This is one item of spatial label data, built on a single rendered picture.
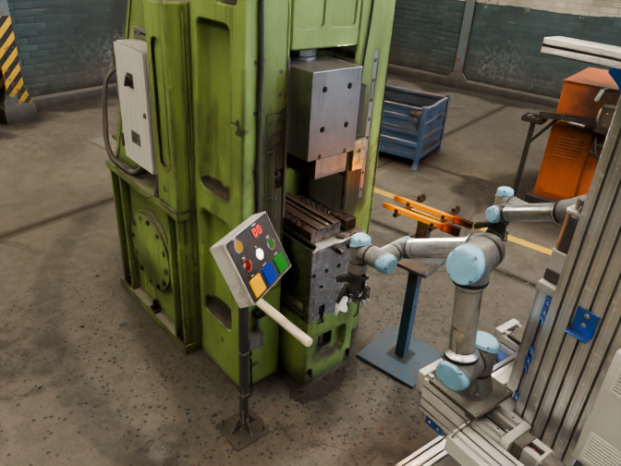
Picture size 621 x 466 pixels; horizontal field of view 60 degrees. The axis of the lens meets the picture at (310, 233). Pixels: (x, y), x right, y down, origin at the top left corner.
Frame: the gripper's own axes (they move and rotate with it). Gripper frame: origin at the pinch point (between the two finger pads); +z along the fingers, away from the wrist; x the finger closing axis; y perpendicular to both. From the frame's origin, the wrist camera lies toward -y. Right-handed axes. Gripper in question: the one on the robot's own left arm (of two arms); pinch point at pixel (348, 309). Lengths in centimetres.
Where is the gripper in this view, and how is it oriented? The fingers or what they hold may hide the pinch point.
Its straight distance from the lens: 223.6
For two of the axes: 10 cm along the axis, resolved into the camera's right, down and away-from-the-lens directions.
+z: -0.6, 8.7, 4.8
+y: 5.9, 4.2, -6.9
